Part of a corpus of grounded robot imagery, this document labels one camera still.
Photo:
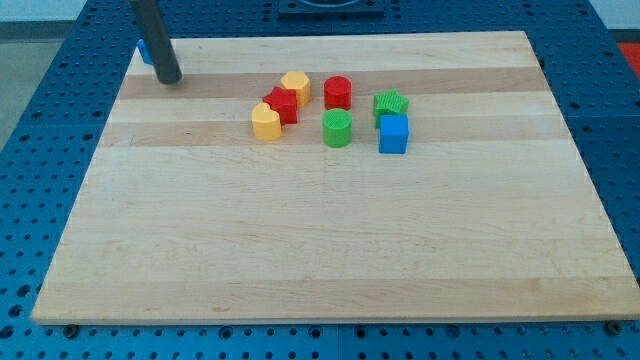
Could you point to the wooden board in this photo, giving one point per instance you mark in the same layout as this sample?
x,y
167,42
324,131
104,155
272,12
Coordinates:
x,y
184,217

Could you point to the red star block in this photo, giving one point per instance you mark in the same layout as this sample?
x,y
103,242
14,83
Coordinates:
x,y
284,102

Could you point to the green star block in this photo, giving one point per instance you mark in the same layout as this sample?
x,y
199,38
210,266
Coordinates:
x,y
390,102

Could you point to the green cylinder block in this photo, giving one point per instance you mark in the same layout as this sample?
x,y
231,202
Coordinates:
x,y
337,128

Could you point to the yellow heart block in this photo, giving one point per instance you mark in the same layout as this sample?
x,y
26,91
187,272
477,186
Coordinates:
x,y
265,122

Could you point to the blue cube block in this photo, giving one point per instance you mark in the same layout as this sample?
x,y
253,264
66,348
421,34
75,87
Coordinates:
x,y
393,134

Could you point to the red cylinder block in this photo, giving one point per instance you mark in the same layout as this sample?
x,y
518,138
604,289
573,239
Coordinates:
x,y
337,93

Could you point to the yellow hexagon block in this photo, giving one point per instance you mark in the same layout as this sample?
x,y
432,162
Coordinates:
x,y
300,83

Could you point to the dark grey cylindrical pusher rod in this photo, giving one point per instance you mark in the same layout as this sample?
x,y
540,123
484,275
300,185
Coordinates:
x,y
155,35

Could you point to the small blue block behind rod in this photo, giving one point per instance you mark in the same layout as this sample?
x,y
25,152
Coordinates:
x,y
144,52

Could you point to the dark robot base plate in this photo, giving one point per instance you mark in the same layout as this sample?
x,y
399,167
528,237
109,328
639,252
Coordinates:
x,y
296,8

